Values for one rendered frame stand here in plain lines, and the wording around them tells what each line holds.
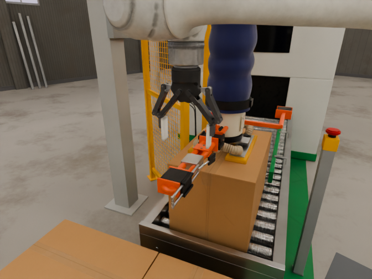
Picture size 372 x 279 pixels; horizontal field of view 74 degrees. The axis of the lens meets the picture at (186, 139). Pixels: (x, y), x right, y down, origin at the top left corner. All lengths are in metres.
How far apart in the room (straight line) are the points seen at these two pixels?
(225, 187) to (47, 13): 8.57
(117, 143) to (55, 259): 1.04
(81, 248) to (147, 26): 1.15
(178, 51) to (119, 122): 1.46
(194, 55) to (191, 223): 0.87
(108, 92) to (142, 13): 1.58
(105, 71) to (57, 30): 7.33
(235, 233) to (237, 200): 0.18
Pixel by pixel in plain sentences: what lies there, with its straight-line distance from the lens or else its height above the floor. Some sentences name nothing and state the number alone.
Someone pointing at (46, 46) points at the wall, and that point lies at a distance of 9.11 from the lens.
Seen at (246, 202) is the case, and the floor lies 0.85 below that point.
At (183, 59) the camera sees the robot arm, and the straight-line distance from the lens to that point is 0.61.
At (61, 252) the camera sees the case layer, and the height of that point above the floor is 0.54.
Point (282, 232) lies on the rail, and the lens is 1.38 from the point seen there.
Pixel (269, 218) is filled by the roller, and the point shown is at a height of 0.53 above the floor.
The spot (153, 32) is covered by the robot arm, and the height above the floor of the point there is 1.50.
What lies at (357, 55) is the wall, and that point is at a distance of 11.45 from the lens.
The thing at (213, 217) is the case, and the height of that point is 0.72.
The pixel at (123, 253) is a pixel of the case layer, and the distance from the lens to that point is 1.31.
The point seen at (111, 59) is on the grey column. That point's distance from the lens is 1.92.
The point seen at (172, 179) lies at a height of 1.10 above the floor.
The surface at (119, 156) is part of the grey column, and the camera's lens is 2.15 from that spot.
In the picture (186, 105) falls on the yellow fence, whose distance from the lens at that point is 1.78.
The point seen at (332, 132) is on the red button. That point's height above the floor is 1.03.
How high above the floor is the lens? 1.50
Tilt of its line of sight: 23 degrees down
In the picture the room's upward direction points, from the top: straight up
